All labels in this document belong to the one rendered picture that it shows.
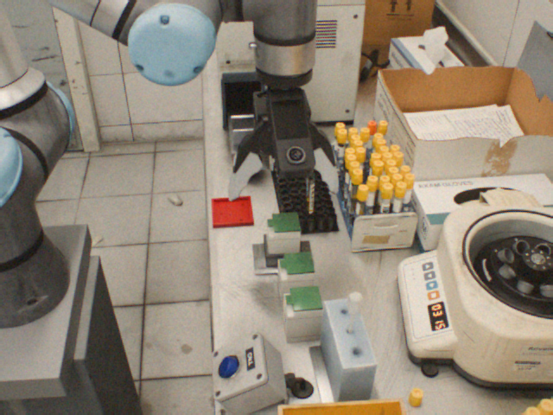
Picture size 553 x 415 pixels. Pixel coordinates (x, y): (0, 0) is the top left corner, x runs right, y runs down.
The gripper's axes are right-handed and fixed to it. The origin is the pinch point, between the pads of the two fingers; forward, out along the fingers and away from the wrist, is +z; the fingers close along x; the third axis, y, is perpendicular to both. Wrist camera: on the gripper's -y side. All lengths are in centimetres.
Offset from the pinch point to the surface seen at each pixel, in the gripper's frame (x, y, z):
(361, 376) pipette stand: -5.5, -27.0, 4.0
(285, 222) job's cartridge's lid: -0.2, -0.2, 3.8
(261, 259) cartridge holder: 3.4, -0.8, 10.5
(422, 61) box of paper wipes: -38, 53, 6
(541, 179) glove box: -44.6, 7.0, 5.0
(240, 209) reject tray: 5.6, 12.6, 11.7
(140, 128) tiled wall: 43, 170, 92
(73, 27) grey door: 63, 164, 39
